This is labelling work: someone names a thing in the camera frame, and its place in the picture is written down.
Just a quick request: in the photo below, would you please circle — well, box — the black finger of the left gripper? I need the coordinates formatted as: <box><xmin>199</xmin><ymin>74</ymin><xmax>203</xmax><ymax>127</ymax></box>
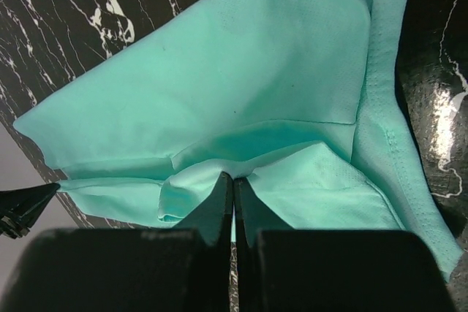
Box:
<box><xmin>1</xmin><ymin>183</ymin><xmax>60</xmax><ymax>239</ymax></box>

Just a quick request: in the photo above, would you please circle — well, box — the teal t shirt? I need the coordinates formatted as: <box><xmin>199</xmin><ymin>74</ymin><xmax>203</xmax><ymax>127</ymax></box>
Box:
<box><xmin>14</xmin><ymin>0</ymin><xmax>462</xmax><ymax>278</ymax></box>

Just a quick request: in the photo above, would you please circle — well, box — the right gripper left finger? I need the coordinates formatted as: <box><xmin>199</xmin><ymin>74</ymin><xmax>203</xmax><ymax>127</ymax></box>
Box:
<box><xmin>1</xmin><ymin>173</ymin><xmax>233</xmax><ymax>311</ymax></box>

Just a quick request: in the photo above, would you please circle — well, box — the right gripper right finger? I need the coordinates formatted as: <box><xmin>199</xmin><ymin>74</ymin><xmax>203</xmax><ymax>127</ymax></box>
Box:
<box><xmin>233</xmin><ymin>178</ymin><xmax>456</xmax><ymax>311</ymax></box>

